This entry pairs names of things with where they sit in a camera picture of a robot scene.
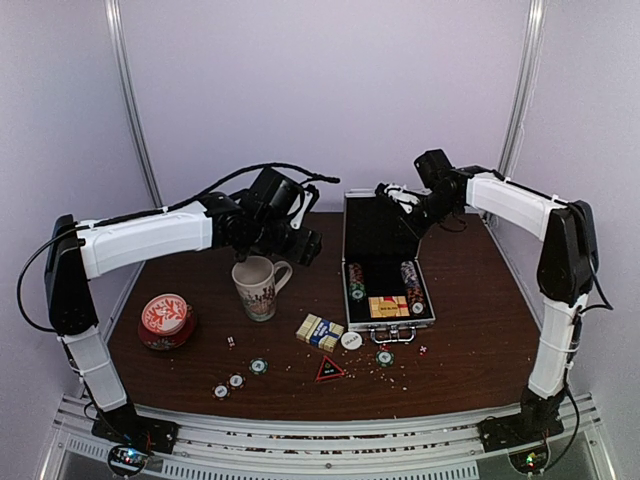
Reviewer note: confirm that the aluminium frame post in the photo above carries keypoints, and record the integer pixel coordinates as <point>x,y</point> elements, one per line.
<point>524,86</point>
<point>117,35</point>

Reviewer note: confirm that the green poker chip centre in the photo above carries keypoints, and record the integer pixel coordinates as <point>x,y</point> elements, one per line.
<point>258,366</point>

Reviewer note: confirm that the front aluminium rail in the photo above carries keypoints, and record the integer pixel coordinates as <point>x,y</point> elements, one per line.
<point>444,446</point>

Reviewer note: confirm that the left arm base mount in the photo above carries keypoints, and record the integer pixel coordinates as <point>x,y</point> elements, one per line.
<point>133,452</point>

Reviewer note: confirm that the yellow big blind button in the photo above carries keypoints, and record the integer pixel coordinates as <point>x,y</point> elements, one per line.
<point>387,308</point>

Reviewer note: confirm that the right aluminium frame post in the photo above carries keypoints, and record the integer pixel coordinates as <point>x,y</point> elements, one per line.
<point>524,86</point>

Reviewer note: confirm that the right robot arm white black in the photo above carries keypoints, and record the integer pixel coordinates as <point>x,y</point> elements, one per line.
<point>549,244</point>

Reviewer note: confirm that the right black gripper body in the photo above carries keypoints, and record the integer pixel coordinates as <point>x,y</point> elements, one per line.
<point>420,227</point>

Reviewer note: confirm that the green poker chip right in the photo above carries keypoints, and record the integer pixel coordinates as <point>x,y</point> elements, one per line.
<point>385,358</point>

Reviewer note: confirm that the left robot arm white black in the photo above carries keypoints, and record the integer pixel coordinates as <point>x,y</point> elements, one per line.
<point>262,220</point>

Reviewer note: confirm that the black red triangle all-in marker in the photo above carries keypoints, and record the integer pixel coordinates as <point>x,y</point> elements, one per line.
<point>328,370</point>

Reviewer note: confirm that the aluminium poker case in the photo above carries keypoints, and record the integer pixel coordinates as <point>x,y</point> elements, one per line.
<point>375,236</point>

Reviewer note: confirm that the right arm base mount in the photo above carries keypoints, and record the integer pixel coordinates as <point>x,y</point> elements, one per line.
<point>529,452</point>

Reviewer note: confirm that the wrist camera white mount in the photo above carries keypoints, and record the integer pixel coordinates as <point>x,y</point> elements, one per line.
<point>408,201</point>
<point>302,204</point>

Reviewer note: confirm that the poker chip white centre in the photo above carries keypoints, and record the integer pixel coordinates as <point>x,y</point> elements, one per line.
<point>236,381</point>

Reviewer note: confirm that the green poker chip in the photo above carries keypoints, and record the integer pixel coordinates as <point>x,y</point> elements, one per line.
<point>258,366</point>
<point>385,358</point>

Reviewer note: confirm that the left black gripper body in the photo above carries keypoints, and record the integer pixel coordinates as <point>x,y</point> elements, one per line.
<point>302,251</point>

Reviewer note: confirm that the blue yellow card deck box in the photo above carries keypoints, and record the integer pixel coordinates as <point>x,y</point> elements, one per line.
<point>320,333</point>

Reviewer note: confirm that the green red chip stack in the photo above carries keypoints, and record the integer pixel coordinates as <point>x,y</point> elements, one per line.
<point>356,285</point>

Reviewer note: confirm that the left aluminium frame post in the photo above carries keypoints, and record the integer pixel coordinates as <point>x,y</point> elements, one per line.
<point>117,35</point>

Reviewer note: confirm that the white dealer button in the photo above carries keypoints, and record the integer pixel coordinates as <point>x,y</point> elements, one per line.
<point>351,340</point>

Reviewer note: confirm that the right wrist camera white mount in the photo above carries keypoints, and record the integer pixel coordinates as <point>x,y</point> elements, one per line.
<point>408,201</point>

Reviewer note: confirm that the poker chip front left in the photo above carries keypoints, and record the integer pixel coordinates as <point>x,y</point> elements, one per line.
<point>220,391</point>

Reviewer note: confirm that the red patterned bowl with lid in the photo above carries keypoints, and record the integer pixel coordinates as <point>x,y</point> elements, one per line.
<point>167,322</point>

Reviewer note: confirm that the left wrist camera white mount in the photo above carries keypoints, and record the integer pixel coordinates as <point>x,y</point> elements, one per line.
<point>302,204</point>

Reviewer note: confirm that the blue purple chip stack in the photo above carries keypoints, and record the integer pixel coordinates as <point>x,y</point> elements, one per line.
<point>414,292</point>

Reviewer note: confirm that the red yellow card deck box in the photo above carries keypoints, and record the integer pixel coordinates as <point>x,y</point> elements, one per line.
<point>399,300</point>

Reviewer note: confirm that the white decorated mug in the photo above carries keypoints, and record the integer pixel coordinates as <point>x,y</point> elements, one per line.
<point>258,281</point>

